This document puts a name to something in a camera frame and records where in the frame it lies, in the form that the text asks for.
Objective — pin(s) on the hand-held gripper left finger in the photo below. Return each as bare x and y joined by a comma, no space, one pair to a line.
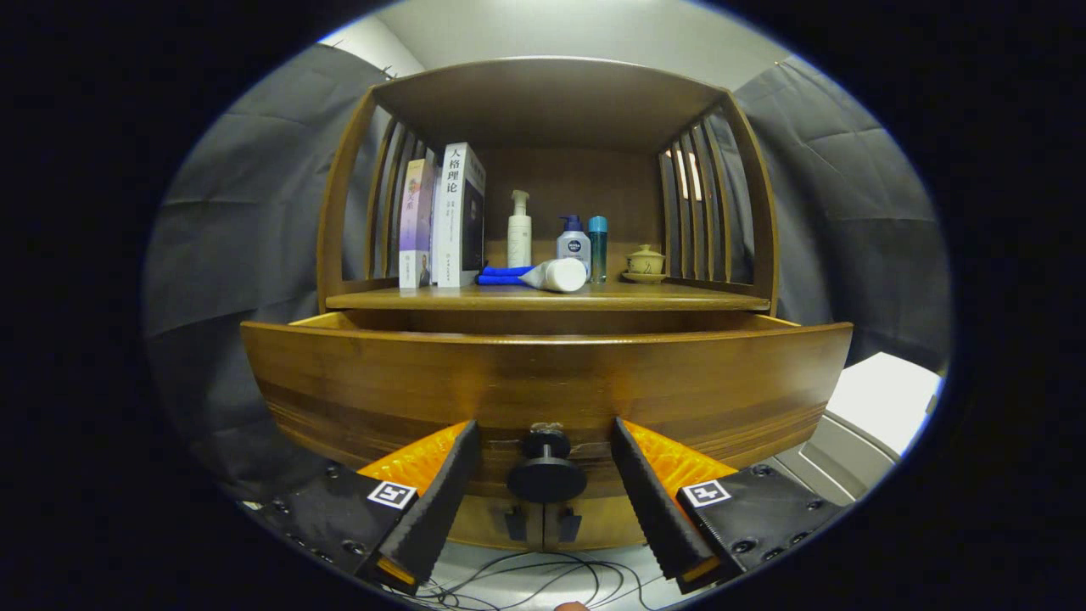
445,501

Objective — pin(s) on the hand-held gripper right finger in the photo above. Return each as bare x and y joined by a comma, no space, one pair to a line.
653,501

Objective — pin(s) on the wooden drawer with black knob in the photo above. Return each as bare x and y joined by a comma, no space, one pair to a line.
551,373

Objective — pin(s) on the white toothpaste tube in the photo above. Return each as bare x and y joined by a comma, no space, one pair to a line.
560,275

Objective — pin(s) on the wooden cabinet door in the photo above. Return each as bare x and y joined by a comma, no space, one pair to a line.
607,522
484,526

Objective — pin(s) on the wooden countertop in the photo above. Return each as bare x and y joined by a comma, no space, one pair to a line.
636,297

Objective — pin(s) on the brown wooden cabinet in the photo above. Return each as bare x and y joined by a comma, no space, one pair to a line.
551,102

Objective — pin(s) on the blue folded cloth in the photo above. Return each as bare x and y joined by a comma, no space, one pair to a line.
496,276

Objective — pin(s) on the beige lidded teacup with saucer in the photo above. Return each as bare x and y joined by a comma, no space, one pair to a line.
645,260

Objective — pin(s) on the slim teal bottle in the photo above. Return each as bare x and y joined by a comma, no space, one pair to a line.
598,246

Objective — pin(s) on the white pump bottle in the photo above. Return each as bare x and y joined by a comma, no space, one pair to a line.
519,242

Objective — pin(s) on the white bottle with blue cap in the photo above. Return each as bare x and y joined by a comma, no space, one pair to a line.
573,242

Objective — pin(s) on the thick white book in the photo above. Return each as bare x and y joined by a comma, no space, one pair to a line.
447,221

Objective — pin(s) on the purple book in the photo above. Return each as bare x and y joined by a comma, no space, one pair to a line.
414,221

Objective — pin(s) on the black backdrop cloth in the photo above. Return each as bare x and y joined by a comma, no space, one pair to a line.
237,255

